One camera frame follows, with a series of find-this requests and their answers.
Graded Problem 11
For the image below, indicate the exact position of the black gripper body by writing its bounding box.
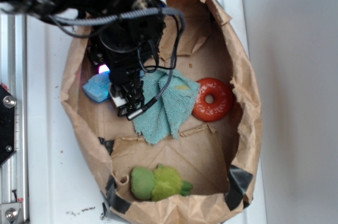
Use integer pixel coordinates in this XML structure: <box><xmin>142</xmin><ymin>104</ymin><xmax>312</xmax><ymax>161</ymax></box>
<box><xmin>88</xmin><ymin>14</ymin><xmax>165</xmax><ymax>86</ymax></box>

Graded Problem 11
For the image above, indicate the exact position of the blue sponge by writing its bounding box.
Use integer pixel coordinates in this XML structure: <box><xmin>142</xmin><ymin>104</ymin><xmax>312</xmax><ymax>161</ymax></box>
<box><xmin>82</xmin><ymin>71</ymin><xmax>110</xmax><ymax>103</ymax></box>

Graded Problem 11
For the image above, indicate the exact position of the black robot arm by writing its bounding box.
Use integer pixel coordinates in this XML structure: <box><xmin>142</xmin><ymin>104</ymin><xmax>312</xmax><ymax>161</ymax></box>
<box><xmin>1</xmin><ymin>0</ymin><xmax>165</xmax><ymax>89</ymax></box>

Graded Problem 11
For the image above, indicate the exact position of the teal terry cloth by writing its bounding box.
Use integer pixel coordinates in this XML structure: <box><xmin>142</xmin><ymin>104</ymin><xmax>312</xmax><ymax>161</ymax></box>
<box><xmin>133</xmin><ymin>69</ymin><xmax>200</xmax><ymax>145</ymax></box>

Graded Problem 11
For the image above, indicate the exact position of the black mounting plate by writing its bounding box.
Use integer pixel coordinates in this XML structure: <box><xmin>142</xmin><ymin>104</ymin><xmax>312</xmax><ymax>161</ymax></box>
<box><xmin>0</xmin><ymin>84</ymin><xmax>17</xmax><ymax>167</ymax></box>

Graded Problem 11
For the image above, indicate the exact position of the green plush toy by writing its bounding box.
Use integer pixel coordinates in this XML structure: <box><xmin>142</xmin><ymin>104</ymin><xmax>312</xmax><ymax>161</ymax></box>
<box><xmin>130</xmin><ymin>164</ymin><xmax>193</xmax><ymax>201</ymax></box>

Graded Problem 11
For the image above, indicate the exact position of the brown paper bag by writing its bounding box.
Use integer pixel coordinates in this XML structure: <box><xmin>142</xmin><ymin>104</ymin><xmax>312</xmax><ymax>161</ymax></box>
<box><xmin>60</xmin><ymin>0</ymin><xmax>262</xmax><ymax>223</ymax></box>

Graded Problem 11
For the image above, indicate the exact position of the grey braided cable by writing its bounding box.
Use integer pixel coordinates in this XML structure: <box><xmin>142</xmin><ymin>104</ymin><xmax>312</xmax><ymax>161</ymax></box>
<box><xmin>49</xmin><ymin>7</ymin><xmax>186</xmax><ymax>121</ymax></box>

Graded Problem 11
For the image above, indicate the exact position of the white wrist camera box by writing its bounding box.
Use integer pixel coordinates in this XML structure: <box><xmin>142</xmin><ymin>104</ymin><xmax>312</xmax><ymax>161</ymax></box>
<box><xmin>109</xmin><ymin>83</ymin><xmax>145</xmax><ymax>120</ymax></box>

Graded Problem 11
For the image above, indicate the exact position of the red ring donut toy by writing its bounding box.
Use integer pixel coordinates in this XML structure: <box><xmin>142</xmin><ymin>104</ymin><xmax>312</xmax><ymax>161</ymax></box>
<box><xmin>192</xmin><ymin>78</ymin><xmax>234</xmax><ymax>122</ymax></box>

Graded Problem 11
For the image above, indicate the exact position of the aluminium frame rail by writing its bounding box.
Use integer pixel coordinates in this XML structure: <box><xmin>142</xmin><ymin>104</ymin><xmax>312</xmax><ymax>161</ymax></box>
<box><xmin>1</xmin><ymin>14</ymin><xmax>30</xmax><ymax>223</ymax></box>

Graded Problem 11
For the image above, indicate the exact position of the silver corner bracket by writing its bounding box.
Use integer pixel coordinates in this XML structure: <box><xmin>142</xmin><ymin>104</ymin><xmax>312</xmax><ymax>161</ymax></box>
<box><xmin>1</xmin><ymin>202</ymin><xmax>23</xmax><ymax>224</ymax></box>

